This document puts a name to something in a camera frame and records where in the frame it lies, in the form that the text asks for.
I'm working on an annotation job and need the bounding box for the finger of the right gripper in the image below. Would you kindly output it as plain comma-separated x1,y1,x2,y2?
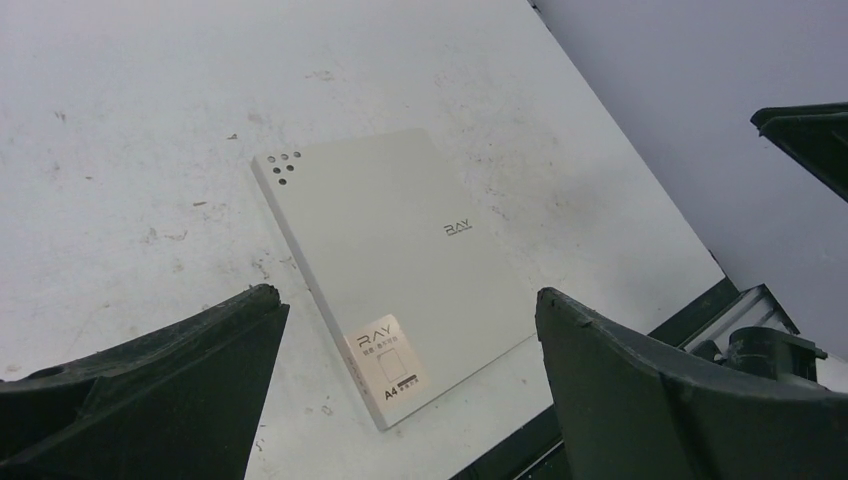
750,102,847,201

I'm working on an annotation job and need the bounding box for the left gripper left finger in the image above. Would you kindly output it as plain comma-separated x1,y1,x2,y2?
1,284,289,479

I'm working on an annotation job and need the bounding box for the aluminium frame rail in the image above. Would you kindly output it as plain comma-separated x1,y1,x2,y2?
682,283,848,392

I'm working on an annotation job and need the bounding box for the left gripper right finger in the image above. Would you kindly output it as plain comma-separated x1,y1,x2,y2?
535,287,847,479

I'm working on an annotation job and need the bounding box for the grey and black folder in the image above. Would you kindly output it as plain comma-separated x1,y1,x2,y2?
250,128,535,430

